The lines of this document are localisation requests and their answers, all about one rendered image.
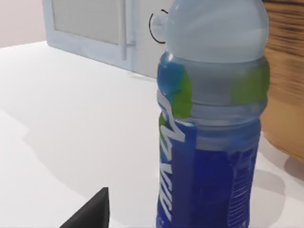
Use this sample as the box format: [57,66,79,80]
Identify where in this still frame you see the microwave oven door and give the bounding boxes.
[42,0,136,69]

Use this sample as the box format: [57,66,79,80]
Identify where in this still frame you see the clear bottle with blue label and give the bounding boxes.
[154,0,271,228]

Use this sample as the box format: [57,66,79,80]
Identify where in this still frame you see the microwave oven knob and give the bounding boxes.
[149,9,170,44]

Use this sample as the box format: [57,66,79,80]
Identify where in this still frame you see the pale microwave oven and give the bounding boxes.
[42,0,171,83]

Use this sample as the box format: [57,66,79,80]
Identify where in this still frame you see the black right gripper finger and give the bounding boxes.
[58,187,111,228]

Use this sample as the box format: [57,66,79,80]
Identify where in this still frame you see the microwave door handle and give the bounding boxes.
[121,0,136,60]

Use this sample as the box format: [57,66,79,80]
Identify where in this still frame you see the wooden cupboard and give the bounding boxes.
[260,0,304,160]

